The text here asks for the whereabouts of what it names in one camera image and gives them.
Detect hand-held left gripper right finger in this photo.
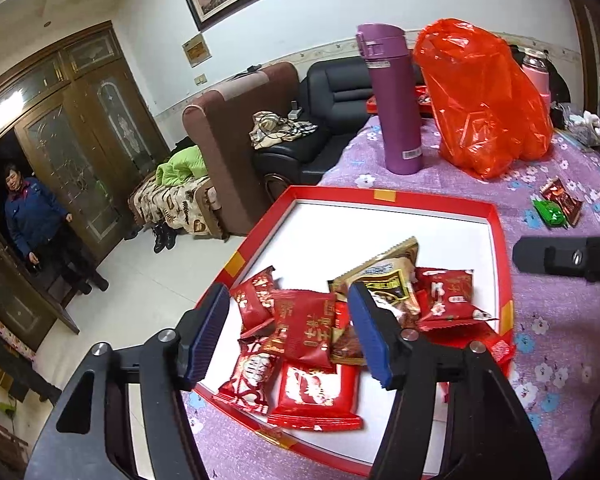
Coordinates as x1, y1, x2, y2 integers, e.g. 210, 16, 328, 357
347, 281, 552, 480

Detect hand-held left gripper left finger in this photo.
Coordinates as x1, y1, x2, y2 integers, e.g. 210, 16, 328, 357
24, 283, 231, 480

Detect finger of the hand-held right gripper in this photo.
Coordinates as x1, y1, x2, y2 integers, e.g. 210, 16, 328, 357
512, 234, 588, 276

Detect gold brown snack packet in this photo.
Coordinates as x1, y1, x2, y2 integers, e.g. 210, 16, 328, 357
328, 236, 421, 328

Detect red packet white cartoon print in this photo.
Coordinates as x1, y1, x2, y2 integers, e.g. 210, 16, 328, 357
266, 360, 365, 432

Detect red gift box white inside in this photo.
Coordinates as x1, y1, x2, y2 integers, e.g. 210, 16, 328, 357
195, 185, 517, 480

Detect green snack packet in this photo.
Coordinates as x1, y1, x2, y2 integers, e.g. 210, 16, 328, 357
531, 199, 567, 227

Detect dark red snack packet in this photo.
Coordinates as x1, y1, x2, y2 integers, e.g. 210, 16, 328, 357
539, 176, 584, 227

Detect black boots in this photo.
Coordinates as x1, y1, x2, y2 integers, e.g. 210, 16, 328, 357
152, 220, 178, 253

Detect leaf print blanket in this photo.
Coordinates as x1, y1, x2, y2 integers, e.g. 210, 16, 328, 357
128, 170, 221, 238

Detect grey plastic bag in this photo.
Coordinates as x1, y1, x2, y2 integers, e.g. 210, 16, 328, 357
562, 107, 600, 148

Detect orange plastic bag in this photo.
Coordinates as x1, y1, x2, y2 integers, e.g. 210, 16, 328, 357
412, 18, 554, 181

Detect green cloth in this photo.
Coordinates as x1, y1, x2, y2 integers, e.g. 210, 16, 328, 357
155, 145, 208, 187

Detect pink thermos bottle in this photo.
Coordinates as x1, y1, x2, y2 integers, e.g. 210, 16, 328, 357
521, 47, 552, 111

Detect dark wooden cabinet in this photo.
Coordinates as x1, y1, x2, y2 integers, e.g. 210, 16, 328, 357
0, 205, 81, 351

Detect brown armchair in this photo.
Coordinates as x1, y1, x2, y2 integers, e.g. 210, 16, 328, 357
182, 62, 301, 237

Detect purple thermos bottle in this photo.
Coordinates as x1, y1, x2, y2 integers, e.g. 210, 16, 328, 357
356, 23, 424, 176

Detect patterned cloth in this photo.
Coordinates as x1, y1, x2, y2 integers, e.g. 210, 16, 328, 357
249, 111, 318, 150

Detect wooden glass-panel door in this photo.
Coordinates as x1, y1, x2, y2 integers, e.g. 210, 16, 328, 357
0, 20, 171, 261

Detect black leather sofa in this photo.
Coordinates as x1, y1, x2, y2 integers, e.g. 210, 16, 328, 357
252, 55, 431, 186

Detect wooden door frame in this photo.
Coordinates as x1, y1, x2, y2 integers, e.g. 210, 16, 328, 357
560, 0, 600, 113

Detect small yellow wall poster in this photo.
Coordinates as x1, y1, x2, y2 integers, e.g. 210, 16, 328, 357
182, 32, 212, 67

